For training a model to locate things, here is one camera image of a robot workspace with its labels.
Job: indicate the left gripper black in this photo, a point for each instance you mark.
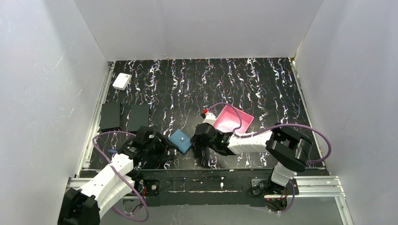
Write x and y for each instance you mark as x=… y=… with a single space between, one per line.
x=162 y=142

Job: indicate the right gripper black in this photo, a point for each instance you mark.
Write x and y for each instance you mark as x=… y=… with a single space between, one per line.
x=200 y=137

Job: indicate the blue card holder wallet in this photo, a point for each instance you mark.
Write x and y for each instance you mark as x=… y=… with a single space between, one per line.
x=181 y=140

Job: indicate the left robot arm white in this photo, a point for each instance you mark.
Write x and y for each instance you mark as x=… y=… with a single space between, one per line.
x=90 y=202

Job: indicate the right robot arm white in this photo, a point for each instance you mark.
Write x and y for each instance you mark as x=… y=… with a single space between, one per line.
x=289 y=147

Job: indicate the black box near left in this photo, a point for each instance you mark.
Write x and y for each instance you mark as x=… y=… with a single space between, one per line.
x=138 y=116

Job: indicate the black box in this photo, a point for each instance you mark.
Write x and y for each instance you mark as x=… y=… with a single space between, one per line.
x=110 y=116
x=138 y=116

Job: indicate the pink plastic box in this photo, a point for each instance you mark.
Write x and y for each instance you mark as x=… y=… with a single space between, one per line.
x=228 y=120

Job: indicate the black box far left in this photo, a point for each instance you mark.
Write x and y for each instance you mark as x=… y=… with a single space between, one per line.
x=110 y=116

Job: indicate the white small device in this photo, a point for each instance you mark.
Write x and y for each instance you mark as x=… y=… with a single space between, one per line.
x=121 y=81

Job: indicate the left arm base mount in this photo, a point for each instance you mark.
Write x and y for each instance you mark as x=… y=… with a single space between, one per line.
x=146 y=188

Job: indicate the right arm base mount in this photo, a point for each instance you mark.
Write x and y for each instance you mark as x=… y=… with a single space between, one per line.
x=278 y=199

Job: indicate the aluminium frame rail left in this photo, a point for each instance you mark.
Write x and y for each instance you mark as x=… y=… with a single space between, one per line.
x=95 y=123

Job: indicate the aluminium frame rail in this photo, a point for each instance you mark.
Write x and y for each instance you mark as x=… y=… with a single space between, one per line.
x=95 y=123
x=230 y=188

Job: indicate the aluminium frame rail front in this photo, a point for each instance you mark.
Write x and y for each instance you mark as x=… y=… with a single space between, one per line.
x=230 y=188

